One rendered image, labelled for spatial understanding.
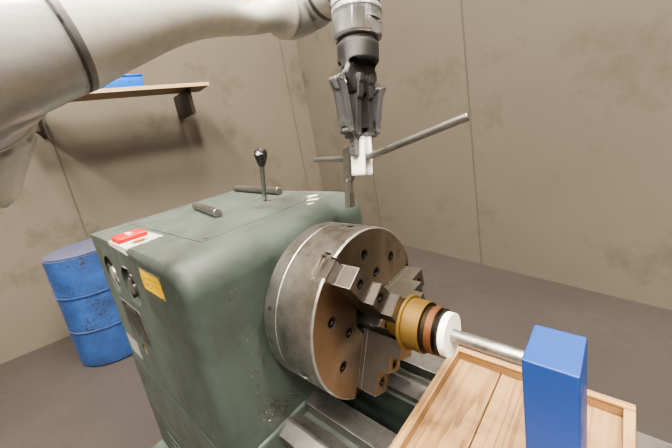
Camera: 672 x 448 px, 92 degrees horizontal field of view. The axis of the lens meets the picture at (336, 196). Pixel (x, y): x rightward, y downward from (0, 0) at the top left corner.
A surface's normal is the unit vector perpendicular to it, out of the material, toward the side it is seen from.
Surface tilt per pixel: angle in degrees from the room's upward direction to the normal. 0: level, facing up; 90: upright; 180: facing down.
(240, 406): 90
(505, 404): 0
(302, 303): 58
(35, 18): 85
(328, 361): 90
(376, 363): 64
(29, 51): 107
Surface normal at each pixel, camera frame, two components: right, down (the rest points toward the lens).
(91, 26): 0.87, 0.06
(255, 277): 0.74, 0.02
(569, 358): -0.17, -0.96
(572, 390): -0.65, 0.28
